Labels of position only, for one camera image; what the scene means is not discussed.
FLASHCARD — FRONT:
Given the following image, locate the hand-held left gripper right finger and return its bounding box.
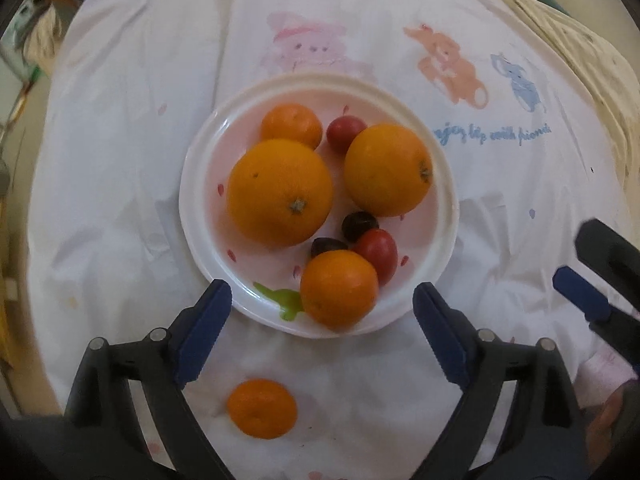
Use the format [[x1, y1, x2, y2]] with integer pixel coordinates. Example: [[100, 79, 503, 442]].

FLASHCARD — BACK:
[[412, 281, 588, 480]]

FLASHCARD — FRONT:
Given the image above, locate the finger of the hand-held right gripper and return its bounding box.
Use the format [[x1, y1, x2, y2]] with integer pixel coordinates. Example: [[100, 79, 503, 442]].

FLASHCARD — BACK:
[[552, 265, 640, 377], [573, 218, 640, 312]]

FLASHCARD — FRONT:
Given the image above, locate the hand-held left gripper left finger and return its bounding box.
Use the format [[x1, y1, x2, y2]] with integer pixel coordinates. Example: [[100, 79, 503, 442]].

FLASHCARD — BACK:
[[62, 279, 236, 480]]

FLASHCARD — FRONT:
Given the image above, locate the white pink strawberry-print plate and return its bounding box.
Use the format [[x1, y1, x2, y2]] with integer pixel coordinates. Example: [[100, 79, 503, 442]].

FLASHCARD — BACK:
[[179, 72, 460, 337]]

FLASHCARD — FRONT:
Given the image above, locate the small mandarin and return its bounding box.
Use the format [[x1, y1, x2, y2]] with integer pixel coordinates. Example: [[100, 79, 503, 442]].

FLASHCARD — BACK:
[[227, 379, 298, 440], [261, 103, 324, 150], [299, 250, 380, 330]]

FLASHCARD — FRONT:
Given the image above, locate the red cherry tomato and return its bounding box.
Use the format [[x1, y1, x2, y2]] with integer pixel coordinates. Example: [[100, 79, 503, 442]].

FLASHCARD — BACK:
[[354, 228, 399, 286], [326, 115, 368, 155]]

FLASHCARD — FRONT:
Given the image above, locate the dark purple grape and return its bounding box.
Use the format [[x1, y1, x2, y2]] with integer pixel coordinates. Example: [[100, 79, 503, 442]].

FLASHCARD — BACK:
[[341, 211, 380, 240], [311, 237, 350, 259]]

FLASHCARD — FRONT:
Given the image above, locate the large orange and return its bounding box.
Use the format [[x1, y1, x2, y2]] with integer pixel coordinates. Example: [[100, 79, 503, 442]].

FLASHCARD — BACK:
[[343, 123, 434, 218], [227, 138, 334, 247]]

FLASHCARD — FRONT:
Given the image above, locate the white animal-print blanket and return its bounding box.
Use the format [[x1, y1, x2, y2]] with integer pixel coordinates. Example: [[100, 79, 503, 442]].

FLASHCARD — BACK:
[[27, 0, 636, 480]]

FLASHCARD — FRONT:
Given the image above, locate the beige fringed throw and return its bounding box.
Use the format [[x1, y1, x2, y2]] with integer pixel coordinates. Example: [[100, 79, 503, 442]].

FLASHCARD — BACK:
[[19, 2, 77, 67]]

